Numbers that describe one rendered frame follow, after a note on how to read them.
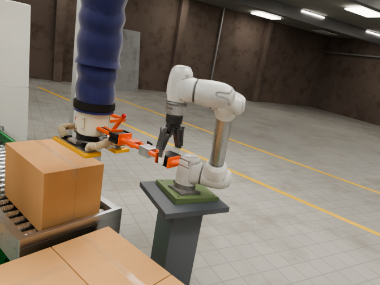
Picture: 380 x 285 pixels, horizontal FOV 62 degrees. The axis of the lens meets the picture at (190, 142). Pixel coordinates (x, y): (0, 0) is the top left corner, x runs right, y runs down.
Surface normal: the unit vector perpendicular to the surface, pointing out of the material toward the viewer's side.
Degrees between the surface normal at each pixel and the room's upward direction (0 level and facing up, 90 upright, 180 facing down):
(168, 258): 90
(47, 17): 90
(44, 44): 90
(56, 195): 90
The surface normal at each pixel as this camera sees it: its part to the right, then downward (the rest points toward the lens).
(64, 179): 0.73, 0.29
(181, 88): -0.13, 0.23
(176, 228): 0.46, 0.31
